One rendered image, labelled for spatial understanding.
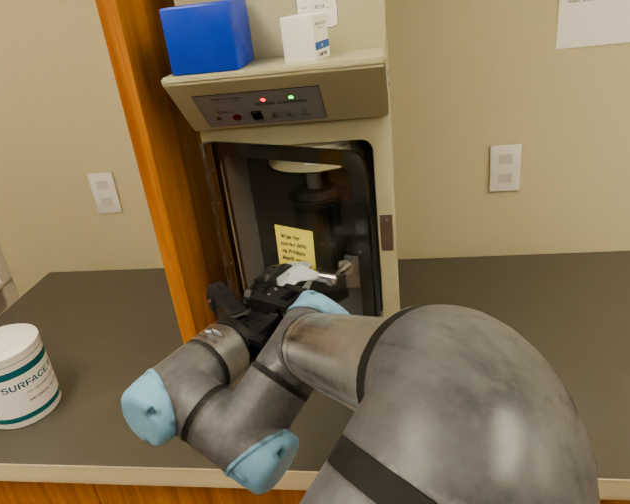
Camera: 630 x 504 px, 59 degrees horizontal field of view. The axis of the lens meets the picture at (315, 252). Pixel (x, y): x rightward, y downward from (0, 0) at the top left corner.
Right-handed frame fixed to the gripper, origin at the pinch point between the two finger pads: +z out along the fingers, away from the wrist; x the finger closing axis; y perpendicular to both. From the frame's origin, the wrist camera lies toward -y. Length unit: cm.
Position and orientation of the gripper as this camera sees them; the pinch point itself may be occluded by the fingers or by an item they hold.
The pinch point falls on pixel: (303, 273)
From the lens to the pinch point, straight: 87.4
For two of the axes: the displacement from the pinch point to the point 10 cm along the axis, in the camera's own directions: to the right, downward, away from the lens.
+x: -1.1, -8.9, -4.4
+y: 8.3, 1.6, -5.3
